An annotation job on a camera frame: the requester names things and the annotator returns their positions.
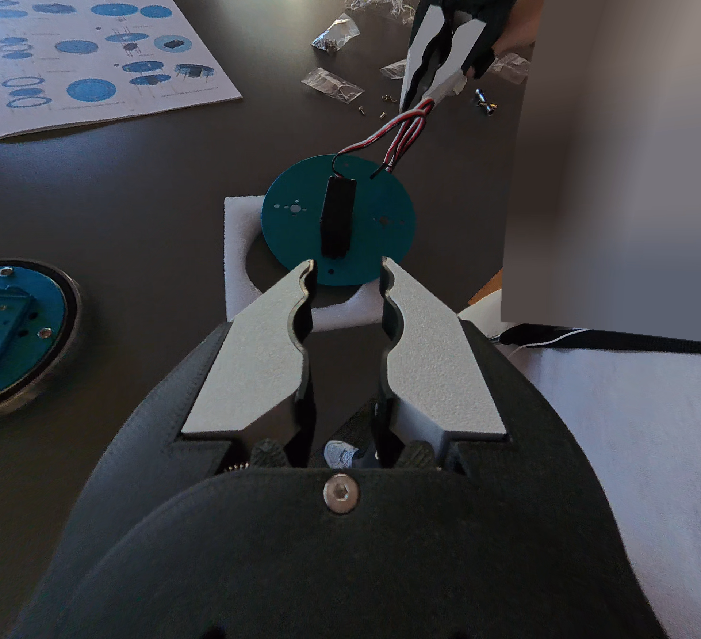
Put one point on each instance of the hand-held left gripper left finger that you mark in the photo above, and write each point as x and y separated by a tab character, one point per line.
246	365

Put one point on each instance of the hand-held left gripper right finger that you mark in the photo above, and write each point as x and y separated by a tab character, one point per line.
443	370

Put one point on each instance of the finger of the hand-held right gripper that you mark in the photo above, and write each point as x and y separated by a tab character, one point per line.
424	41
463	50

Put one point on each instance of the round blue metal plate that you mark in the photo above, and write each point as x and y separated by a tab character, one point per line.
378	211

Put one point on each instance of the black servo motor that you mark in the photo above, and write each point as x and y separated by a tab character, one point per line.
337	217

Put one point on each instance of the dark desk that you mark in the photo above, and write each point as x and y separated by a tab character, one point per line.
137	200

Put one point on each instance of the person's right hand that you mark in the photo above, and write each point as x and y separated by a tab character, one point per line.
517	39

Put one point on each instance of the small clear bag with screws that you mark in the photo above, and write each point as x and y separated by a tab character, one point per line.
335	33

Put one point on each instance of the white foam block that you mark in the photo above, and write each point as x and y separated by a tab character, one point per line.
238	266

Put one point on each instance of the person's white shoe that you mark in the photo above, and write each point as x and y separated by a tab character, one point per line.
339	454

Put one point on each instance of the white cloth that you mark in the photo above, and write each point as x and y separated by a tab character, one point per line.
630	431

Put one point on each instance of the printed instruction sheet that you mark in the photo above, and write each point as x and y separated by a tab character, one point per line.
82	74

